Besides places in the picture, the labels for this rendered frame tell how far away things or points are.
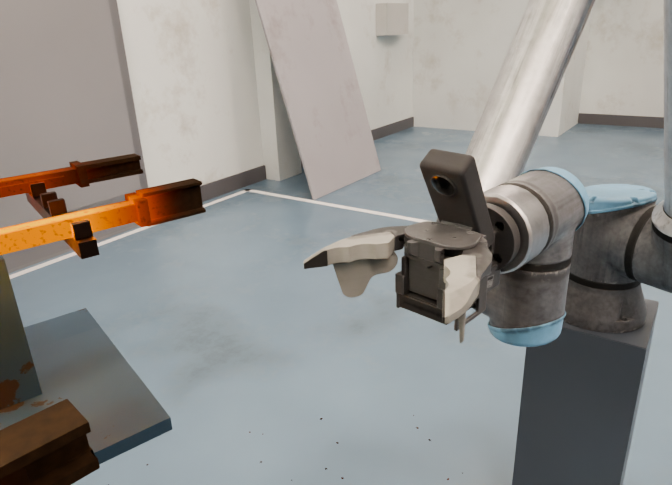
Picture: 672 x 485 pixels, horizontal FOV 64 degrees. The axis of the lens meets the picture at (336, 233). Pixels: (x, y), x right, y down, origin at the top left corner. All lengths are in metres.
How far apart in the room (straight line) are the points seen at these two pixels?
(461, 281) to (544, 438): 0.97
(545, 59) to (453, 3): 5.79
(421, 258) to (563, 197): 0.21
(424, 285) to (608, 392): 0.80
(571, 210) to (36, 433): 0.55
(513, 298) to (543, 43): 0.35
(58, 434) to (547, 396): 1.12
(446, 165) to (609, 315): 0.78
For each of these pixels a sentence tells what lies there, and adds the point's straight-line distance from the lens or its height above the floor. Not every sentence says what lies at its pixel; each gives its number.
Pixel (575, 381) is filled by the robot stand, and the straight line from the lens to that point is 1.27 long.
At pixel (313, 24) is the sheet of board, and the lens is 4.48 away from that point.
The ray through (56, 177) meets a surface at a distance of 0.93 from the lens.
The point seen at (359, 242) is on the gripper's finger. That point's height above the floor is 1.00.
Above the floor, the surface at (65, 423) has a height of 1.01.
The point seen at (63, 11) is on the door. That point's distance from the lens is 3.52.
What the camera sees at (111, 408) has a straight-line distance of 0.82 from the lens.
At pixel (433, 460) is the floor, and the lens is 1.73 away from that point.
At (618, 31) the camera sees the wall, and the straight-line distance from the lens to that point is 7.08.
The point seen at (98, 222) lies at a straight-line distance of 0.71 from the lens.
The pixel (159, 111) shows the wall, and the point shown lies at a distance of 3.90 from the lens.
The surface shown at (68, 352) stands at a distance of 0.98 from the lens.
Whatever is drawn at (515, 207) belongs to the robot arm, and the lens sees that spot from 0.58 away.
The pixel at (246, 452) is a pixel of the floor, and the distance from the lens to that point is 1.78.
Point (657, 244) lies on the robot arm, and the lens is 1.09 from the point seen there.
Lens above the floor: 1.19
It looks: 21 degrees down
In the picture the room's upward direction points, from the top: 2 degrees counter-clockwise
